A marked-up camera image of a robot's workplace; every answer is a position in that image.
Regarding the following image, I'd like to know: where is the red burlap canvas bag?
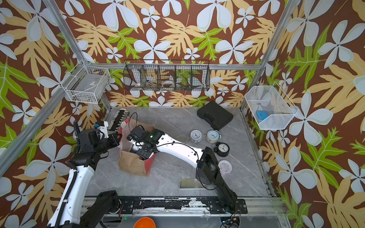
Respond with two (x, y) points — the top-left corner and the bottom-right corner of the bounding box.
(118, 118), (155, 176)

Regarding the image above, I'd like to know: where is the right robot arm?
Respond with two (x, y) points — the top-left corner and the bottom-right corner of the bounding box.
(126, 125), (237, 214)

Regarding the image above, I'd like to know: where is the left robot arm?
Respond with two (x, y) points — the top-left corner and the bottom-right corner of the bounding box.
(47, 121), (121, 228)

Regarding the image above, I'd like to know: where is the white round alarm clock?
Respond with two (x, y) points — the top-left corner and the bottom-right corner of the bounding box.
(190, 129), (202, 143)

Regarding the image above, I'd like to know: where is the beige twin-bell alarm clock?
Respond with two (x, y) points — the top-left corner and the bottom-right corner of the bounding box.
(206, 130), (221, 144)

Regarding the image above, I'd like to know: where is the black round alarm clock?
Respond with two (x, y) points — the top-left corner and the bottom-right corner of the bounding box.
(213, 142), (230, 157)

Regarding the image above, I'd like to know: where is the light pink round clock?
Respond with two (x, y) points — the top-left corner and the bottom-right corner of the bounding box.
(218, 160), (232, 175)

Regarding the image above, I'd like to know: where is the black socket set holder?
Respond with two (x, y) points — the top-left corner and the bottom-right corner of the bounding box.
(108, 108), (129, 133)

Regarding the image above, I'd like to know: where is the black plastic tool case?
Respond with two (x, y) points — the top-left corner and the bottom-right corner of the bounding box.
(197, 102), (233, 131)

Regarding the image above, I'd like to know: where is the orange bowl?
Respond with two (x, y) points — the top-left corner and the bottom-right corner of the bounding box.
(133, 217), (156, 228)

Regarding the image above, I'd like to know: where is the blue object in basket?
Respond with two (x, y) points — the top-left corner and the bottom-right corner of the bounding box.
(256, 110), (269, 121)

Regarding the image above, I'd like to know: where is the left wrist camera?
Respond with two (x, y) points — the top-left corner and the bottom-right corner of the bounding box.
(94, 121), (109, 139)

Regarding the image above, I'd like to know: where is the white wire basket left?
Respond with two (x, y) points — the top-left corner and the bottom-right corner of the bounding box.
(62, 60), (110, 104)

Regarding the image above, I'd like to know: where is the white wire basket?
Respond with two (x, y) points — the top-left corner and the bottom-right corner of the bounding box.
(62, 60), (110, 104)
(245, 85), (298, 131)

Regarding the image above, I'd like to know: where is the black wire basket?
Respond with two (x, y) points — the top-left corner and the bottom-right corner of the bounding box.
(122, 59), (211, 91)

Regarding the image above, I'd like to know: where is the black mounting rail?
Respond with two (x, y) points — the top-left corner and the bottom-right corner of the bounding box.
(119, 196), (232, 214)

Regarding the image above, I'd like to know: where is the white wire basket right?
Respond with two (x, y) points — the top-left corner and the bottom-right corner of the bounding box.
(245, 85), (298, 131)

